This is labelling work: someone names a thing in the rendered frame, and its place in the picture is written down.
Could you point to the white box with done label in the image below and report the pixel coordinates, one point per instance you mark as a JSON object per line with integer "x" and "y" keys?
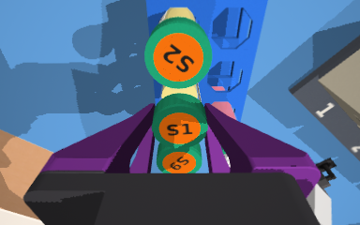
{"x": 318, "y": 199}

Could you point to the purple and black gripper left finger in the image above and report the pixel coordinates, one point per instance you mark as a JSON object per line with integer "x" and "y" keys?
{"x": 111, "y": 149}

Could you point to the blue tube rack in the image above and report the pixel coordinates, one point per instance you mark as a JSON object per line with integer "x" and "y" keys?
{"x": 229, "y": 30}

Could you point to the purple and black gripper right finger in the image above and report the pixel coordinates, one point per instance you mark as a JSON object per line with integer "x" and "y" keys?
{"x": 252, "y": 151}

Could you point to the test tube with pink liquid and green cap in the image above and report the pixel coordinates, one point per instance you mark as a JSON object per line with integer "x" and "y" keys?
{"x": 226, "y": 108}

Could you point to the blue bench mat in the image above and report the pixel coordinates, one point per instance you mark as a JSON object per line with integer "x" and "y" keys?
{"x": 71, "y": 68}

